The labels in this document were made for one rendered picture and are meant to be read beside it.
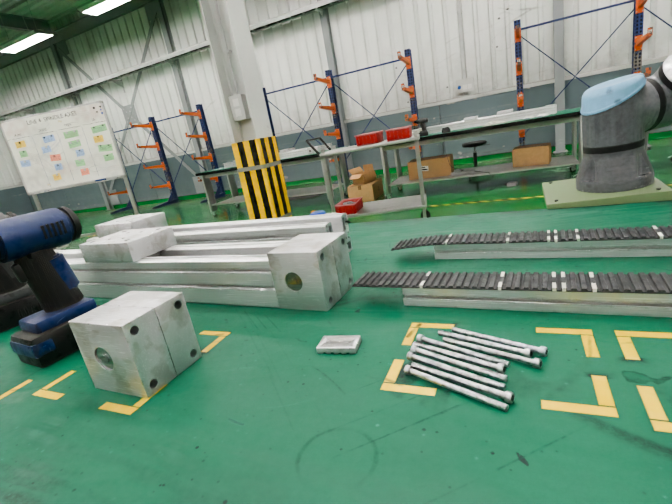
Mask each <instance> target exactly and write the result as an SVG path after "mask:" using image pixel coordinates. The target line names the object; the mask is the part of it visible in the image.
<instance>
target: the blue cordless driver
mask: <svg viewBox="0 0 672 504"><path fill-rule="evenodd" d="M81 233H82V227H81V223H80V220H79V218H78V217H77V215H76V214H75V213H74V212H73V211H72V210H71V209H69V208H67V207H65V206H62V207H58V208H50V209H45V210H41V211H37V212H32V213H28V214H24V215H19V216H15V217H11V218H6V219H2V220H0V262H2V263H7V262H11V261H13V262H14V263H15V264H13V265H11V266H10V268H11V270H12V271H13V273H14V274H15V276H16V277H17V279H18V280H19V282H21V283H25V282H27V284H28V286H29V287H30V289H31V290H32V292H33V294H34V295H35V297H36V298H37V300H38V302H39V303H40V305H41V306H42V308H43V310H41V311H39V312H37V313H34V314H32V315H29V316H27V317H25V318H22V319H21V320H19V326H20V328H21V329H22V330H21V331H18V332H16V333H14V334H13V335H12V336H11V341H10V345H11V347H12V349H13V352H15V353H17V354H18V356H19V358H20V360H21V361H22V362H24V363H27V364H30V365H33V366H36V367H40V368H45V367H47V366H49V365H51V364H53V363H55V362H57V361H58V360H60V359H62V358H64V357H66V356H68V355H70V354H72V353H74V352H75V351H77V350H79V347H78V344H77V342H76V340H75V337H74V335H73V332H72V330H71V328H70V325H69V323H68V322H69V321H70V320H72V319H75V318H77V317H79V316H81V315H83V314H85V313H87V312H89V311H91V310H93V309H95V308H97V307H99V306H101V305H97V304H96V302H95V300H94V299H93V298H87V297H84V295H83V294H82V292H81V291H80V289H79V288H78V284H79V283H80V281H79V280H78V278H77V276H76V275H75V273H74V272H73V270H72V268H71V267H70V265H69V263H68V262H67V260H66V258H65V257H64V255H63V253H59V252H55V251H54V249H53V248H56V247H59V246H62V245H66V244H69V243H70V242H71V241H75V240H78V239H79V238H80V235H81Z"/></svg>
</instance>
